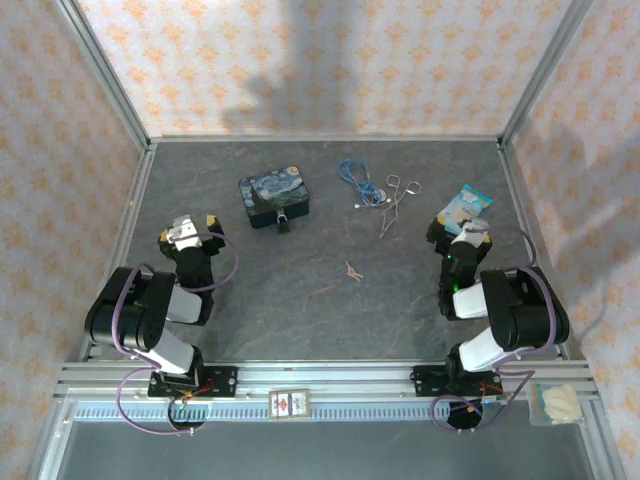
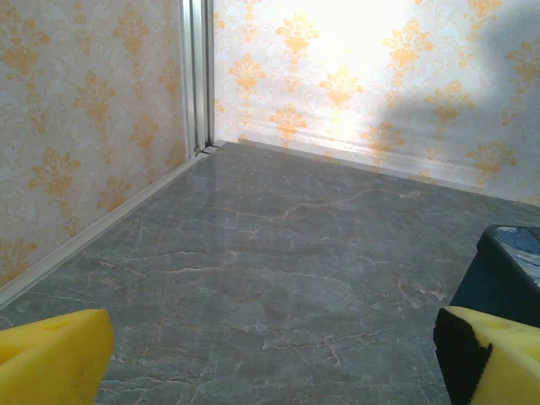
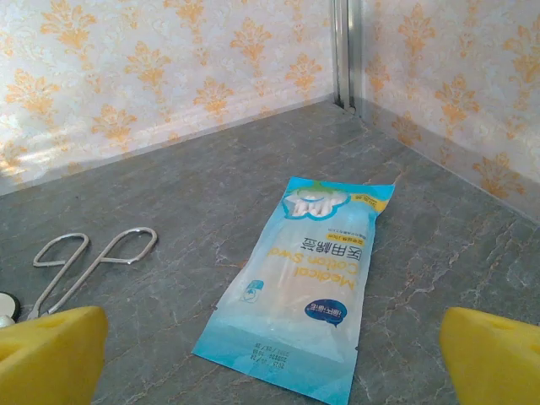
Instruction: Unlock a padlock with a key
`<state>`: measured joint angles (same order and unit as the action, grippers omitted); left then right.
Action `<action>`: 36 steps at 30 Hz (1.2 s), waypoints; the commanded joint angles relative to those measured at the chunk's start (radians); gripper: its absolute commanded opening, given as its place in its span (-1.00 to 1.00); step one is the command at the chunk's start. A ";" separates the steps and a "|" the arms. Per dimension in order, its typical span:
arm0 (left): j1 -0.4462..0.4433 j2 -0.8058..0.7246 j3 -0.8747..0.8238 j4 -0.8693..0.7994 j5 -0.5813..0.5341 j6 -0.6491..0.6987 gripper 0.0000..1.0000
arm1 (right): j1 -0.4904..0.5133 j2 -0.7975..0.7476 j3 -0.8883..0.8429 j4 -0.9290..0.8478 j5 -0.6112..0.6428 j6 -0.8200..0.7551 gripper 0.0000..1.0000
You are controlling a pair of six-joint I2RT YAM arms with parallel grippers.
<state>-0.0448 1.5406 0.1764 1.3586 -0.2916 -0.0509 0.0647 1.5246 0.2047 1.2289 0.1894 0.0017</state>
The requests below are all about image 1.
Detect starry night print tin box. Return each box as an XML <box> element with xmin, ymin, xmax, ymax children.
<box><xmin>238</xmin><ymin>166</ymin><xmax>312</xmax><ymax>230</ymax></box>

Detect light blue wipes packet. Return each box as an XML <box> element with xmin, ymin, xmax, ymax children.
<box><xmin>436</xmin><ymin>183</ymin><xmax>494</xmax><ymax>234</ymax></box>

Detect metal forceps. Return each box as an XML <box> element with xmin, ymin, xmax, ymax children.
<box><xmin>378</xmin><ymin>174</ymin><xmax>421</xmax><ymax>239</ymax></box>

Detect framed label card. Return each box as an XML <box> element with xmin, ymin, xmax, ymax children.
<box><xmin>268</xmin><ymin>388</ymin><xmax>312</xmax><ymax>422</ymax></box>

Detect plastic bag with white contents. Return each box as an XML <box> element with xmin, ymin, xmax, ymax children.
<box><xmin>528</xmin><ymin>382</ymin><xmax>584</xmax><ymax>428</ymax></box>

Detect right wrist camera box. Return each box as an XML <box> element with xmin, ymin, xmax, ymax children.
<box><xmin>452</xmin><ymin>218</ymin><xmax>490</xmax><ymax>249</ymax></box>

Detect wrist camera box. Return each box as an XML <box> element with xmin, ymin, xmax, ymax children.
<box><xmin>452</xmin><ymin>218</ymin><xmax>490</xmax><ymax>249</ymax></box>
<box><xmin>166</xmin><ymin>215</ymin><xmax>204</xmax><ymax>250</ymax></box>

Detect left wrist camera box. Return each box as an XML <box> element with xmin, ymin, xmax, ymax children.
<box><xmin>166</xmin><ymin>215</ymin><xmax>204</xmax><ymax>250</ymax></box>

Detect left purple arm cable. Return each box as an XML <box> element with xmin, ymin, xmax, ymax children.
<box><xmin>110</xmin><ymin>230</ymin><xmax>241</xmax><ymax>437</ymax></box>

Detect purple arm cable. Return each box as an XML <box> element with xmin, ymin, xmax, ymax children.
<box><xmin>430</xmin><ymin>223</ymin><xmax>557</xmax><ymax>434</ymax></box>
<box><xmin>110</xmin><ymin>230</ymin><xmax>241</xmax><ymax>437</ymax></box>

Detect aluminium side rail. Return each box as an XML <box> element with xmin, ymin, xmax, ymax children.
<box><xmin>497</xmin><ymin>142</ymin><xmax>572</xmax><ymax>360</ymax></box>
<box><xmin>78</xmin><ymin>144</ymin><xmax>157</xmax><ymax>362</ymax></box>

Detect blue coiled cable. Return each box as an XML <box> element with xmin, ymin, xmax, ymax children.
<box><xmin>338</xmin><ymin>157</ymin><xmax>389</xmax><ymax>209</ymax></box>

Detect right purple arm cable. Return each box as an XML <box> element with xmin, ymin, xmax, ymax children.
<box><xmin>430</xmin><ymin>223</ymin><xmax>557</xmax><ymax>434</ymax></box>

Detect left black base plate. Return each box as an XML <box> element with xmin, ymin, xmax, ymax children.
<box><xmin>147</xmin><ymin>365</ymin><xmax>238</xmax><ymax>399</ymax></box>

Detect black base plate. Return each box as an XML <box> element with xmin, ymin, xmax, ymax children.
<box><xmin>412</xmin><ymin>364</ymin><xmax>502</xmax><ymax>399</ymax></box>
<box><xmin>147</xmin><ymin>365</ymin><xmax>238</xmax><ymax>399</ymax></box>

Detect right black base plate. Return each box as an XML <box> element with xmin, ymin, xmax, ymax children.
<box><xmin>412</xmin><ymin>364</ymin><xmax>502</xmax><ymax>399</ymax></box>

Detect long aluminium base rail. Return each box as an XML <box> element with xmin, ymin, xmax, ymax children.
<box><xmin>54</xmin><ymin>359</ymin><xmax>599</xmax><ymax>400</ymax></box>

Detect aluminium frame post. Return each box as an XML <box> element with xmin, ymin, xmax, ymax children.
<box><xmin>499</xmin><ymin>0</ymin><xmax>597</xmax><ymax>146</ymax></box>
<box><xmin>53</xmin><ymin>0</ymin><xmax>152</xmax><ymax>151</ymax></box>

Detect slotted grey cable duct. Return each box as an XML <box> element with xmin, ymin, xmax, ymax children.
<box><xmin>73</xmin><ymin>403</ymin><xmax>504</xmax><ymax>422</ymax></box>

